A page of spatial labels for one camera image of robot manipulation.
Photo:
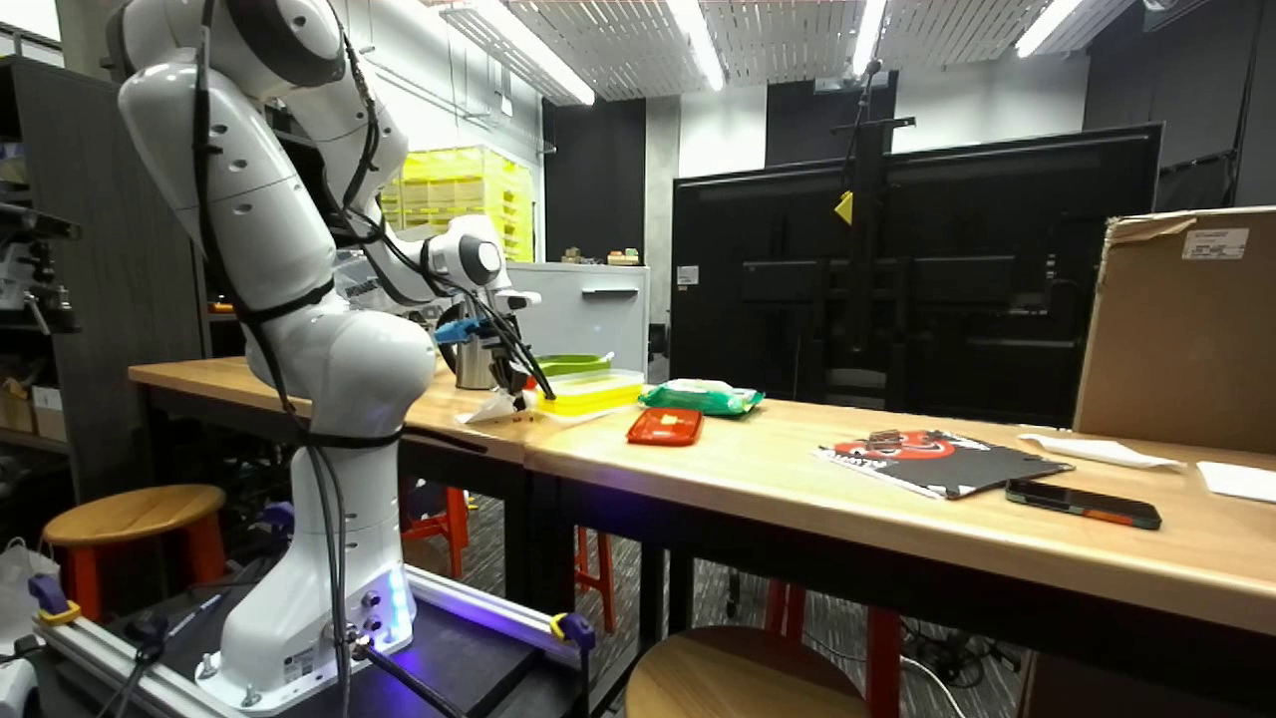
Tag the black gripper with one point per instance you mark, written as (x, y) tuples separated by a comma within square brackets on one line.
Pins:
[(499, 337)]

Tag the white paper napkin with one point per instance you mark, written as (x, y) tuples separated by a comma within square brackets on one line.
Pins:
[(497, 410)]

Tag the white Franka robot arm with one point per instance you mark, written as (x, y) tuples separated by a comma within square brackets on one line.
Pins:
[(343, 361)]

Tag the aluminium robot base platform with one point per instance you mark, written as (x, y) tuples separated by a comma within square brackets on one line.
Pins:
[(451, 665)]

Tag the green plastic bowl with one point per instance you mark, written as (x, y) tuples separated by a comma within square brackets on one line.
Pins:
[(578, 361)]

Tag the yellow transparent plastic container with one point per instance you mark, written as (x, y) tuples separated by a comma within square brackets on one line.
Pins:
[(596, 395)]

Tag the grey cabinet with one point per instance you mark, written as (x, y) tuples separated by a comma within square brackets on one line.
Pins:
[(585, 321)]

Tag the orange flat case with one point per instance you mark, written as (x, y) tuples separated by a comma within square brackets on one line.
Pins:
[(665, 423)]

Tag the red metal stool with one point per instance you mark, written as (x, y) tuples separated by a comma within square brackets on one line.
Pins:
[(596, 572), (883, 665), (444, 523)]

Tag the green wipes package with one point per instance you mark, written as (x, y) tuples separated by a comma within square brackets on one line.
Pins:
[(705, 395)]

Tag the yellow storage boxes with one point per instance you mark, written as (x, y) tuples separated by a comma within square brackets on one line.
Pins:
[(459, 203)]

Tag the blue and yellow clamp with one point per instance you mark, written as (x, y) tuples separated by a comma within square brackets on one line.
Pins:
[(570, 629), (52, 604)]

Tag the ceiling light strip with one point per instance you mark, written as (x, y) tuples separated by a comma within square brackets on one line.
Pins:
[(701, 42), (1052, 24), (870, 34), (524, 50)]

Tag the yellow triangular tag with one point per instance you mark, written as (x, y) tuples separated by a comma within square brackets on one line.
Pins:
[(846, 209)]

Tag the round wooden stool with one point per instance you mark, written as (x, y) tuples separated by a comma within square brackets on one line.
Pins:
[(743, 679)]

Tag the wooden stool with orange legs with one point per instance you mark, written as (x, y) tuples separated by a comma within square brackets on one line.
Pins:
[(132, 514)]

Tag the red and black magazine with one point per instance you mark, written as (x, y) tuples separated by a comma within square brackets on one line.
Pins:
[(952, 465)]

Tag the dark shelving unit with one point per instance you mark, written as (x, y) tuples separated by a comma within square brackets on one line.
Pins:
[(92, 305)]

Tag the large black monitor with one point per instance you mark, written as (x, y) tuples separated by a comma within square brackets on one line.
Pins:
[(1012, 264)]

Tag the black smartphone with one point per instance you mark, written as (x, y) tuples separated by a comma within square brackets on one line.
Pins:
[(1084, 503)]

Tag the white paper sheet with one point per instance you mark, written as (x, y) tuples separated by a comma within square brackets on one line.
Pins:
[(1102, 454), (1236, 480)]

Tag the brown cardboard box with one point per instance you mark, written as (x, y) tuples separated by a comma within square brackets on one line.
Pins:
[(1179, 332)]

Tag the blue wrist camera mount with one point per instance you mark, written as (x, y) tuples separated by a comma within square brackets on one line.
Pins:
[(455, 328)]

